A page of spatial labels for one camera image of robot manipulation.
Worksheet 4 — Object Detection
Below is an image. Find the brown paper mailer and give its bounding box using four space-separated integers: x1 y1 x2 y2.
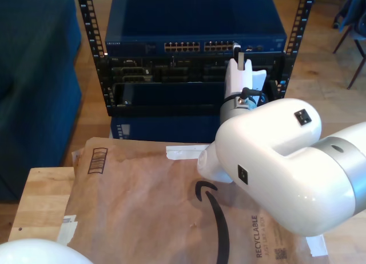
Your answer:
53 137 331 264

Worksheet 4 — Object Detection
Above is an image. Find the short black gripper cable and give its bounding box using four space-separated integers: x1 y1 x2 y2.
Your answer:
241 86 270 105

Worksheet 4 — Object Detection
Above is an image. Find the torn white paper label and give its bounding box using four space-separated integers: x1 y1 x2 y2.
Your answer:
56 214 78 246

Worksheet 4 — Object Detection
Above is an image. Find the dark metal chair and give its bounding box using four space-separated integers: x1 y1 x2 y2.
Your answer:
331 0 366 90

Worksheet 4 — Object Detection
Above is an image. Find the black rack frame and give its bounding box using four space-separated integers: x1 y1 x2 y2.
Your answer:
74 0 317 118

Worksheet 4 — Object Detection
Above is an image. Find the blue network switch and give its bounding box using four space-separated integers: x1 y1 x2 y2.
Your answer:
104 0 288 58

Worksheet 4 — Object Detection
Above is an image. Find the blue sofa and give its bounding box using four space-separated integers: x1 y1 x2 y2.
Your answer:
0 0 83 203

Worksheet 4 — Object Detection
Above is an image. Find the white tape strip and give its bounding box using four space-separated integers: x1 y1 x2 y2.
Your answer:
165 143 212 161

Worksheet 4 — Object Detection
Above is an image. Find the blue equipment case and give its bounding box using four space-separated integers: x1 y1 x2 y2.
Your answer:
110 115 226 143

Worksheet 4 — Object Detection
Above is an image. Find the black rack server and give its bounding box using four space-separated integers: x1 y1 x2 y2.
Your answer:
98 55 287 83

